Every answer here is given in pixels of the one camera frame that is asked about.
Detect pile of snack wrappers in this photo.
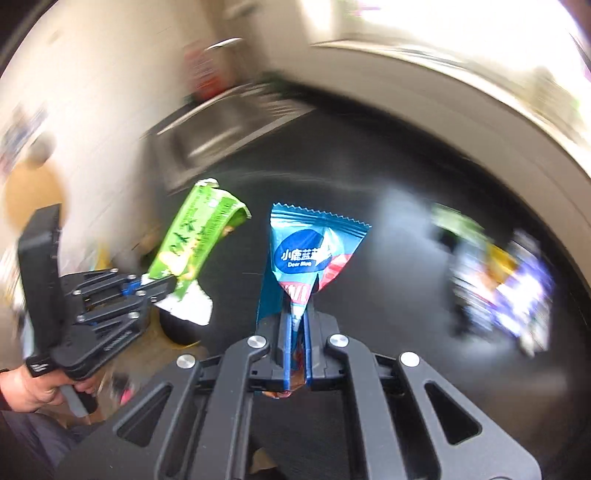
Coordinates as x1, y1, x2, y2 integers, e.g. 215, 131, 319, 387
431, 205, 555, 356

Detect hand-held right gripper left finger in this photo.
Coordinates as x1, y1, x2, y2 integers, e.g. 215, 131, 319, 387
58, 311, 296, 480

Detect red printed packet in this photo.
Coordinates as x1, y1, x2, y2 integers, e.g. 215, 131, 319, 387
185, 44, 227, 100

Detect steel faucet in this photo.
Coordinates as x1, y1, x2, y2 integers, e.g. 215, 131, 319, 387
203, 38, 245, 54

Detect blue snack wrapper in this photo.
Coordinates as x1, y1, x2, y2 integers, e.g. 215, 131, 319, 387
256, 202, 372, 398

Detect green snack wrapper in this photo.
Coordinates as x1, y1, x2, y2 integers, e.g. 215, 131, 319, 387
147, 178, 252, 326

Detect person's dark clothing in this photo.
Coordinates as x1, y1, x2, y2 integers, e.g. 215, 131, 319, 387
0, 410, 100, 480

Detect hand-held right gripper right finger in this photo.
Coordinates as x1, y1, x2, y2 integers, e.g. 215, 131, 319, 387
302, 300, 541, 480

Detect person's left hand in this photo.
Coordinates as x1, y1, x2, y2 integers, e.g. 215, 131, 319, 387
0, 368, 99, 414

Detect tan round object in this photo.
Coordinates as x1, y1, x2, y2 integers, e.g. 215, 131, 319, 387
2, 161, 68, 241

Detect steel sink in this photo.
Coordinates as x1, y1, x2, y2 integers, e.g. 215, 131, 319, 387
148, 85, 315, 195

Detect window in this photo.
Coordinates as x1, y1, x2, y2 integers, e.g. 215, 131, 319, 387
300, 0, 578, 51

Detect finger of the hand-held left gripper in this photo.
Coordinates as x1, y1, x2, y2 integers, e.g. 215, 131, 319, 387
65, 268, 144, 301
78, 277, 180, 326

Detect black trash bin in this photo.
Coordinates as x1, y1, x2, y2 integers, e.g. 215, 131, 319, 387
157, 305, 213, 349

